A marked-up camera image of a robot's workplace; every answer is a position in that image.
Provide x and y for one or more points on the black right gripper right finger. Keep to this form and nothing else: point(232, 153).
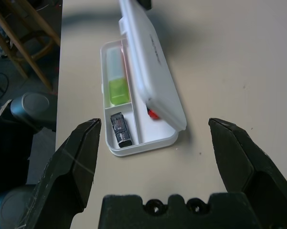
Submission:
point(248, 157)

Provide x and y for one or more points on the white plastic pencil case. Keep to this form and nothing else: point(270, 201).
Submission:
point(152, 71)

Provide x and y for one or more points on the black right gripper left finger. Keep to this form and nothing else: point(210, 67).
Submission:
point(69, 167)

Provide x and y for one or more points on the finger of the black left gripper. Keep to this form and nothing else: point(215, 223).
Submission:
point(145, 3)

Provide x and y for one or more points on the small dark eraser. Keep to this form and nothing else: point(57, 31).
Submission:
point(121, 131)

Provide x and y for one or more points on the red black marker pen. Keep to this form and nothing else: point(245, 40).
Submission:
point(154, 114)

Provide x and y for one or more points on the wooden stool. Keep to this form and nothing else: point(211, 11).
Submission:
point(21, 40)

